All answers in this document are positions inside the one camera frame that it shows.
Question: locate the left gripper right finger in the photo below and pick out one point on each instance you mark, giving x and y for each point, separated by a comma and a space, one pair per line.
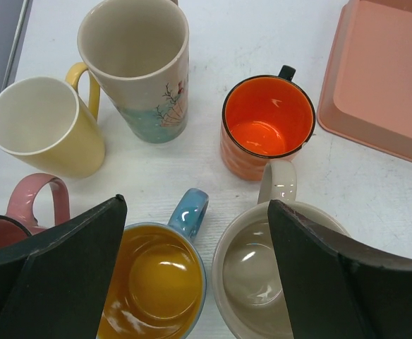
335, 286

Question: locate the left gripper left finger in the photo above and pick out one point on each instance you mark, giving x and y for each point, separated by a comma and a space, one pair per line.
54, 284

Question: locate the pink patterned mug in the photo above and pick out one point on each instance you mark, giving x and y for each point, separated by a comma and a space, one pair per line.
19, 221

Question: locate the beige floral mug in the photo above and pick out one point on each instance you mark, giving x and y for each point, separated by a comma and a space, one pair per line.
245, 278

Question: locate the blue butterfly mug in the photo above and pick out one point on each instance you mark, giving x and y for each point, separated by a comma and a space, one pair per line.
159, 282

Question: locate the yellow mug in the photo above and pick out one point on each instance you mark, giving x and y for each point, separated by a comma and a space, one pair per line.
45, 123

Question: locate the orange mug black handle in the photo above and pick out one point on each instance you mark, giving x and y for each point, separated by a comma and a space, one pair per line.
264, 118

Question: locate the tall beige seashell mug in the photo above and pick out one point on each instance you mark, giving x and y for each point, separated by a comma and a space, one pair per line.
138, 51

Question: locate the pink plastic tray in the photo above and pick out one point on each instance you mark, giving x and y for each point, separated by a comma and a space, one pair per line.
367, 90

